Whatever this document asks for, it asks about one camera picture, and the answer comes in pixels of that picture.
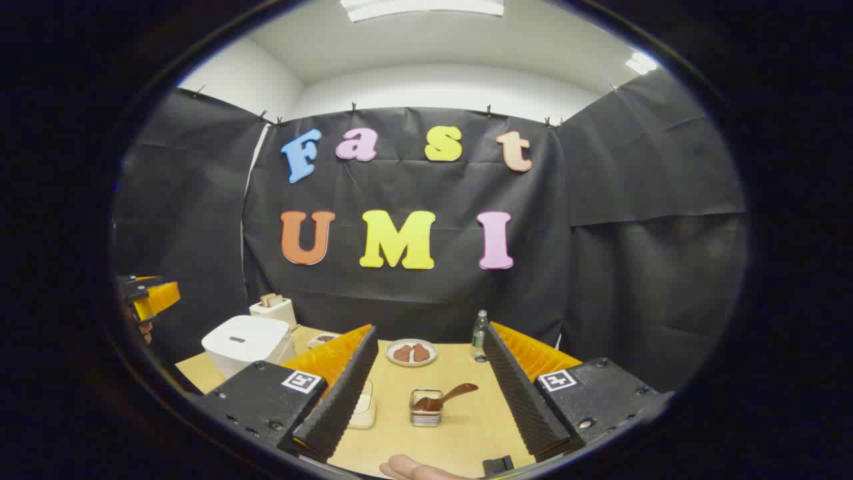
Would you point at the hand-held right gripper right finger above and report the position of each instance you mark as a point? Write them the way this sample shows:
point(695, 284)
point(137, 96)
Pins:
point(520, 400)

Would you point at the small ceiling light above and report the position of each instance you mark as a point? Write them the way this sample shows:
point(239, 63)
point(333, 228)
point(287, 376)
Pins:
point(641, 63)

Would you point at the white rice cooker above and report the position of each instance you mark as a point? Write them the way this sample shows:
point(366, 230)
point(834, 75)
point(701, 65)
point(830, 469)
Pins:
point(243, 346)

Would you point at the white toaster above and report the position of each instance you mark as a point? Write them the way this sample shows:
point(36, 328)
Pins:
point(276, 313)

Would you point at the brown meat piece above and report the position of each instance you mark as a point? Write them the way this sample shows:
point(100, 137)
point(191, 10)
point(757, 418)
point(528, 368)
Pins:
point(421, 352)
point(402, 354)

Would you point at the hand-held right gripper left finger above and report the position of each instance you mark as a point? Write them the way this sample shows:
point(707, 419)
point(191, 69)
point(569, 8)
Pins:
point(340, 400)

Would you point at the clear box of rice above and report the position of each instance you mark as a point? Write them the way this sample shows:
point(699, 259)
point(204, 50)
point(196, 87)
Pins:
point(365, 410)

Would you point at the brown wooden spoon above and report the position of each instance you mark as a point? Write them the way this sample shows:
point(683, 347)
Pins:
point(460, 392)

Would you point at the black backdrop cloth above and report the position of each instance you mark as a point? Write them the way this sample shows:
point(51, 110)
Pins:
point(413, 300)

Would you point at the white compartment sauce dish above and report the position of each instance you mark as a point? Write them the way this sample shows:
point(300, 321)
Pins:
point(324, 338)

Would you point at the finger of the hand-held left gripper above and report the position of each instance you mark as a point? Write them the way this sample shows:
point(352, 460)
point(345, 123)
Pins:
point(160, 298)

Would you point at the clear plastic water bottle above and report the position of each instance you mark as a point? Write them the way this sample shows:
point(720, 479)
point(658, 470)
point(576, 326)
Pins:
point(479, 336)

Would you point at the white round plate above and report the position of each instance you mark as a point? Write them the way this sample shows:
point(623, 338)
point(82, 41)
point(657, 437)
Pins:
point(411, 364)

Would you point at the long ceiling light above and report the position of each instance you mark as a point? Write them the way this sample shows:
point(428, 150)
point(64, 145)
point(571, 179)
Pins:
point(420, 8)

